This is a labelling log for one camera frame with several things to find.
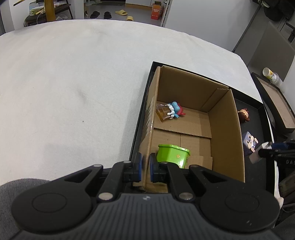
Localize white charger block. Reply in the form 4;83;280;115
249;141;273;164

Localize green hexagonal container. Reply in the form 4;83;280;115
157;144;190;169

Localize purple bunny cube toy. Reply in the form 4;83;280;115
242;131;258;155

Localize brown-haired doll head figurine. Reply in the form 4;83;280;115
237;109;250;123

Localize blue smurf figurine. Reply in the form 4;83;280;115
156;102;186;121

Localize brown cardboard box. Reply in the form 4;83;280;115
136;66;245;193

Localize black framed brown board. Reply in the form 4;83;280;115
251;73;294;135

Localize black shallow tray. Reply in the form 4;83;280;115
128;60;276;185

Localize yellow paper cup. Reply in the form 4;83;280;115
262;68;283;88

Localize black hanging clothes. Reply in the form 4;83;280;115
253;0;294;22

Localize right black slipper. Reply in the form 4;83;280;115
103;11;112;20

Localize black slipper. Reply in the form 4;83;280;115
103;11;112;20
90;11;100;19

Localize left yellow slipper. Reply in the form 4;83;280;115
115;9;128;16

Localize left black slipper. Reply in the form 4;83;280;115
90;11;100;19

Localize orange cardboard box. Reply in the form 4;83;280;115
151;1;163;20

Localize yellow side table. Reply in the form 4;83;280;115
9;1;74;30

